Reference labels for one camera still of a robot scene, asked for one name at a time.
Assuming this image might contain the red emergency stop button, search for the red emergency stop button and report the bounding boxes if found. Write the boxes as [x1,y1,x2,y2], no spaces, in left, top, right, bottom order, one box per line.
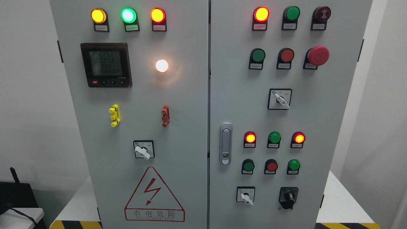
[303,45,330,70]

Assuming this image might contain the red high voltage warning sticker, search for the red high voltage warning sticker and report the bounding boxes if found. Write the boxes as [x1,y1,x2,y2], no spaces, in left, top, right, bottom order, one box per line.
[124,166,185,222]

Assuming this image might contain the green lamp right top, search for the green lamp right top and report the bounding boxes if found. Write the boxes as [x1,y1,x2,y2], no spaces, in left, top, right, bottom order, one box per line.
[281,6,300,31]

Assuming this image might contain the yellow black hazard tape right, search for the yellow black hazard tape right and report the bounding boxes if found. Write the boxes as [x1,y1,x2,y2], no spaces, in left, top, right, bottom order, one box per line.
[314,223,380,229]

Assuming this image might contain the lit red lamp left door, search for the lit red lamp left door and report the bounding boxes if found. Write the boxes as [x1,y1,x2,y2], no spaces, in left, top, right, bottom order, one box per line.
[150,7,167,31]

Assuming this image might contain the red push button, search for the red push button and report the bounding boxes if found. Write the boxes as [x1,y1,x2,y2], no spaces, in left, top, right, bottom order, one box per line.
[276,48,294,70]
[264,158,279,175]

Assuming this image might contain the grey right cabinet door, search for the grey right cabinet door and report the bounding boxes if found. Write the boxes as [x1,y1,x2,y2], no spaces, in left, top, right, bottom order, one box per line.
[209,0,372,229]

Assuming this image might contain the grey left cabinet door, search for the grey left cabinet door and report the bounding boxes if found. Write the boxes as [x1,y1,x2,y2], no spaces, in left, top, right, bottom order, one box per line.
[50,0,209,229]

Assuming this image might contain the green push button upper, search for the green push button upper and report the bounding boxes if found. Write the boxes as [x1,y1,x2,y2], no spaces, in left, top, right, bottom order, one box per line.
[249,48,266,70]

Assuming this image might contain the yellow terminal connector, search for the yellow terminal connector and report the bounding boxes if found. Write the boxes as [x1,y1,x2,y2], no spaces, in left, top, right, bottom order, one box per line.
[108,104,121,128]

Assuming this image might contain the glowing white lamp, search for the glowing white lamp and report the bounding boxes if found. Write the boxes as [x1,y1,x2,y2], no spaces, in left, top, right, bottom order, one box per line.
[155,59,169,73]

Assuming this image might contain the red push button lower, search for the red push button lower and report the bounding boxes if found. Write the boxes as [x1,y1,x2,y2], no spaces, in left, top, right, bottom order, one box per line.
[264,158,279,175]

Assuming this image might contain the red lamp lower left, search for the red lamp lower left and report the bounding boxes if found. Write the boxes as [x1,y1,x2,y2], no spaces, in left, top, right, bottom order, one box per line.
[243,131,256,148]

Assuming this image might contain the white selector switch left door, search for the white selector switch left door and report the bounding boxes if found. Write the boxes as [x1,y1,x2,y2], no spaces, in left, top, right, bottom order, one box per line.
[133,140,155,160]

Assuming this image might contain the yellow indicator lamp top left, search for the yellow indicator lamp top left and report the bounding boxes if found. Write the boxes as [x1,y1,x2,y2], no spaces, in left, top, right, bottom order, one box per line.
[91,8,110,32]

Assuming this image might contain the black device with antenna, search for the black device with antenna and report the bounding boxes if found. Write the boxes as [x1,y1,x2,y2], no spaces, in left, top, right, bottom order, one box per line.
[0,167,39,214]

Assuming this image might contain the green lamp bottom right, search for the green lamp bottom right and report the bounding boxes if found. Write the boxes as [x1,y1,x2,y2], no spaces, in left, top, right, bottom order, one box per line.
[286,159,301,175]

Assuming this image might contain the green push button lower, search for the green push button lower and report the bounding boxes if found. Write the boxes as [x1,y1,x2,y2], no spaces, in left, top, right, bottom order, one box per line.
[241,158,255,175]

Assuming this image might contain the black rotary knob switch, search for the black rotary knob switch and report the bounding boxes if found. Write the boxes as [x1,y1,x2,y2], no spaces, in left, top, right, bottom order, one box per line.
[279,187,299,210]

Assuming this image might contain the white selector switch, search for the white selector switch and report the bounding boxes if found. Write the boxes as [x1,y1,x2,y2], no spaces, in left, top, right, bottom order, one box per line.
[268,88,292,110]
[236,186,255,206]

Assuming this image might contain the silver door handle lock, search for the silver door handle lock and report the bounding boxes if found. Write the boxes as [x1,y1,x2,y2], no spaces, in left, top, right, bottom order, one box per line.
[219,123,232,165]

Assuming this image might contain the grey cabinet door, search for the grey cabinet door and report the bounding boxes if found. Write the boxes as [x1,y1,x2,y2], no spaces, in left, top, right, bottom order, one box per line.
[209,0,372,229]
[50,0,209,229]

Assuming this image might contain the dark red buzzer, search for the dark red buzzer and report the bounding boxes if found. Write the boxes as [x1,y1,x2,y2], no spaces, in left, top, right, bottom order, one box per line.
[310,6,331,31]

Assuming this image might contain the red lamp lower right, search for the red lamp lower right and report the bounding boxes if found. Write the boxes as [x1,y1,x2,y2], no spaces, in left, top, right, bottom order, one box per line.
[290,131,306,149]

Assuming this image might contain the black digital power meter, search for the black digital power meter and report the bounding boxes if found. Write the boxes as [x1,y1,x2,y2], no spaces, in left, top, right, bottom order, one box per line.
[80,43,132,87]

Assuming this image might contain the yellow black hazard tape left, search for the yellow black hazard tape left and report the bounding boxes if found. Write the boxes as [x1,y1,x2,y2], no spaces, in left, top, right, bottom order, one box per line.
[49,220,103,229]

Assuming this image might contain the lit green indicator lamp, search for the lit green indicator lamp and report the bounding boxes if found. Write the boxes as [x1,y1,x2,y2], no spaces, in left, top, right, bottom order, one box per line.
[121,7,140,32]

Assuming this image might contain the red push button upper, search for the red push button upper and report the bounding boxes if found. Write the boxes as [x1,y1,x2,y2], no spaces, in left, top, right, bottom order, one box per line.
[276,48,294,70]

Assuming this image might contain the lit red lamp right top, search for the lit red lamp right top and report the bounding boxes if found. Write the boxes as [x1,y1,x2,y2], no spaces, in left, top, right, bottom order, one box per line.
[252,6,270,31]

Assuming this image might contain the white selector switch upper right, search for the white selector switch upper right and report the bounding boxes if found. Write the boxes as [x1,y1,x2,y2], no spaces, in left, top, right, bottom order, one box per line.
[268,88,292,110]

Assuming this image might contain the white selector switch lower right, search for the white selector switch lower right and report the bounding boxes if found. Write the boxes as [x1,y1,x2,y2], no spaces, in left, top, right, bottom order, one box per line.
[236,186,255,206]

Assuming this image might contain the green push button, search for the green push button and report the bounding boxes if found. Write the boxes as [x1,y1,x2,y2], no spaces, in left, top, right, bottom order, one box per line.
[241,158,255,175]
[249,48,266,70]

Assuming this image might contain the red terminal connector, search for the red terminal connector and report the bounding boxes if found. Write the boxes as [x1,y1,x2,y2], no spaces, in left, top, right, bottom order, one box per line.
[161,104,170,128]

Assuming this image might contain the white box with cable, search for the white box with cable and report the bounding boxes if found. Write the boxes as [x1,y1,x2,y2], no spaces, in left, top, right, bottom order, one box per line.
[0,208,45,229]

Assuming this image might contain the yellow black hazard tape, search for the yellow black hazard tape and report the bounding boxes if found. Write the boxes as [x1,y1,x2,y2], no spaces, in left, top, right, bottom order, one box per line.
[49,220,103,229]
[314,223,380,229]

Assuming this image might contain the green lamp lower middle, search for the green lamp lower middle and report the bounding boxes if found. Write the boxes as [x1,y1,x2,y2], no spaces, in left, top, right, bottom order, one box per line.
[267,131,281,149]

